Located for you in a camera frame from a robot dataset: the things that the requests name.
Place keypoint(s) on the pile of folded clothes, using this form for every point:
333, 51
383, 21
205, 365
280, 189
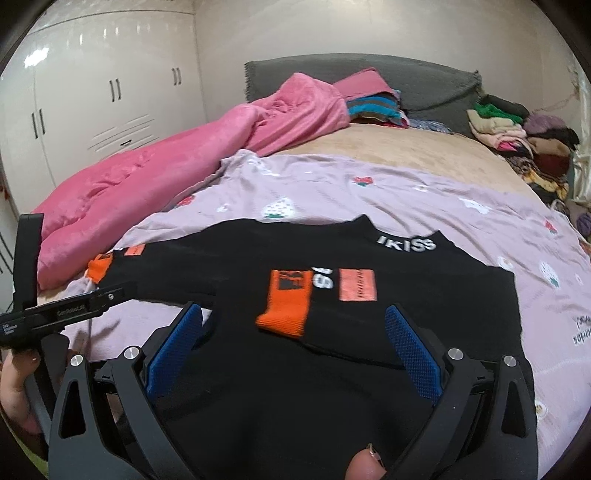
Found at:
538, 147

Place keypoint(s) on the right hand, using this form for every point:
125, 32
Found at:
366, 465

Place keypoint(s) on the black sweater orange cuffs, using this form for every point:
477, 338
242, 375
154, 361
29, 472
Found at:
296, 371

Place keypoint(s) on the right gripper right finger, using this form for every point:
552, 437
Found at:
482, 423

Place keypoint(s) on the beige mattress pad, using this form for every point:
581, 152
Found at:
450, 155

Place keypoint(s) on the striped folded clothes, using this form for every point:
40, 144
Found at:
383, 108

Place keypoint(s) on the left hand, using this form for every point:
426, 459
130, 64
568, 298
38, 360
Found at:
16, 368

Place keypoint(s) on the white wardrobe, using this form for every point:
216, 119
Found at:
92, 79

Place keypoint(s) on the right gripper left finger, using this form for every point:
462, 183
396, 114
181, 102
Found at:
84, 441

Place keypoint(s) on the grey headboard cover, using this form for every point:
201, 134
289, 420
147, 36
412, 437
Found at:
429, 91

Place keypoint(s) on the pink fleece blanket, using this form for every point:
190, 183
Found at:
91, 210

